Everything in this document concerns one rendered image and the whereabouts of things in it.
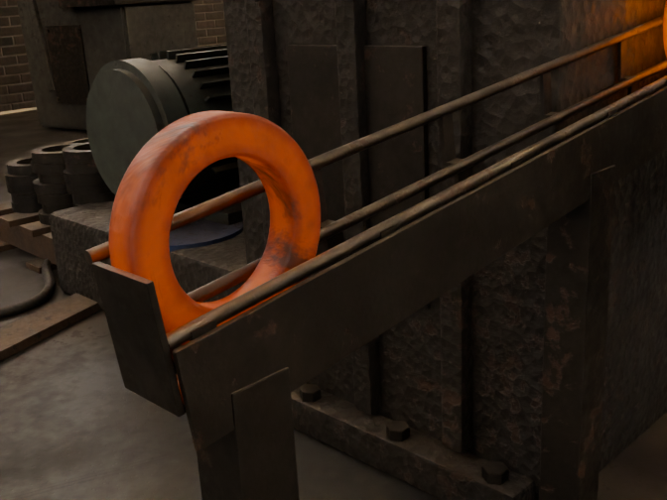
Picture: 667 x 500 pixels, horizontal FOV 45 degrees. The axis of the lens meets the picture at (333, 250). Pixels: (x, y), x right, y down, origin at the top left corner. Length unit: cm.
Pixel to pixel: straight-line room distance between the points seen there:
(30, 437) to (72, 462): 16
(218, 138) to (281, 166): 7
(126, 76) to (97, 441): 86
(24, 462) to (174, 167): 116
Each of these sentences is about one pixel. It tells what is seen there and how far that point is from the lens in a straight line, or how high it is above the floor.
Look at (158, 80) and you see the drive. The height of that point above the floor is 63.
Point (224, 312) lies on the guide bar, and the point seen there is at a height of 59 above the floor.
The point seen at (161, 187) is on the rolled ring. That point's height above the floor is 69.
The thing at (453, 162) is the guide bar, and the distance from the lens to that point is 92.
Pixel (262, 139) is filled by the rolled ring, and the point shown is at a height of 71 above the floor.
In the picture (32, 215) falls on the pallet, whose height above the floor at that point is 14.
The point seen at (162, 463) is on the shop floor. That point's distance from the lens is 158.
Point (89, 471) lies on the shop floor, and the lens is 161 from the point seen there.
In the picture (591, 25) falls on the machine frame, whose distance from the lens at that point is 120.
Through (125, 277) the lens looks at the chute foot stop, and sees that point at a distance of 59.
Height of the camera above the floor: 82
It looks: 18 degrees down
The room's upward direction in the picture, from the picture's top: 3 degrees counter-clockwise
